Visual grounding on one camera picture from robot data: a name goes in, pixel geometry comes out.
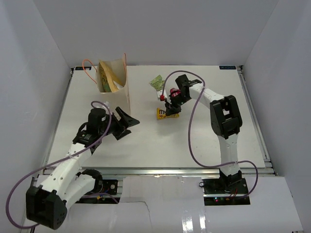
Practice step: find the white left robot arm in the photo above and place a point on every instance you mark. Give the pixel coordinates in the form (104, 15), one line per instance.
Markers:
(49, 202)

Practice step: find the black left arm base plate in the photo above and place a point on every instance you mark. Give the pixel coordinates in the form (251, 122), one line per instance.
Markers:
(107, 195)

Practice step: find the aluminium front rail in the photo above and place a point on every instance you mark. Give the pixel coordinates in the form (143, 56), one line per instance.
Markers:
(178, 171)

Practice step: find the blue right corner label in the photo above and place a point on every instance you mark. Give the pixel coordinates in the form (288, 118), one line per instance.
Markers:
(227, 67)

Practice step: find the blue left corner label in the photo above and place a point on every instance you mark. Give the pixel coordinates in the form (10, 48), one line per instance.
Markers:
(82, 68)

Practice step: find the large brown kraft snack bag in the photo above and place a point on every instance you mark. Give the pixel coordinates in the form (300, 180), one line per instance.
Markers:
(108, 80)

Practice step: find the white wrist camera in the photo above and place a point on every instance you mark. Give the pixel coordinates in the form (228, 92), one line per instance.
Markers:
(116, 116)
(161, 95)

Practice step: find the yellow M&M's packet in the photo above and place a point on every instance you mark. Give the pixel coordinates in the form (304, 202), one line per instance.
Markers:
(161, 114)

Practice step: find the cream paper bag orange handles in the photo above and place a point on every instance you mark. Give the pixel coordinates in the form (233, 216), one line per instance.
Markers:
(121, 98)

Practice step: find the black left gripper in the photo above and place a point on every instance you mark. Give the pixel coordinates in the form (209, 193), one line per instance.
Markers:
(126, 121)

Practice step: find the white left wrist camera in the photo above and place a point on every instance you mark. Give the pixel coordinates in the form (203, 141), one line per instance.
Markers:
(116, 116)

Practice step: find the pink red snack packet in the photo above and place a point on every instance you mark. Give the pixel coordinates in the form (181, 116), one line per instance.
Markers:
(174, 92)

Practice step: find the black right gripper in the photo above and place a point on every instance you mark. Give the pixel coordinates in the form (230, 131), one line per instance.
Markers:
(171, 108)

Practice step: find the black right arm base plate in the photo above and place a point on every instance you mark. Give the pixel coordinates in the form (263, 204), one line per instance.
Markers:
(217, 194)

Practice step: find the green crumpled snack packet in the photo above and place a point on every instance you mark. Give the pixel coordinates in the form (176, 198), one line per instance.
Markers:
(157, 83)

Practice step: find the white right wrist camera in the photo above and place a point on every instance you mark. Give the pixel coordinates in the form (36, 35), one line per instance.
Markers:
(161, 95)

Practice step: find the blue corner label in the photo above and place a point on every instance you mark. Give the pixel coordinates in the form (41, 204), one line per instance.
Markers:
(227, 67)
(82, 68)

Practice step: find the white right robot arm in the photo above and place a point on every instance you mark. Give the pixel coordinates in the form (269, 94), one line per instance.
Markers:
(225, 119)

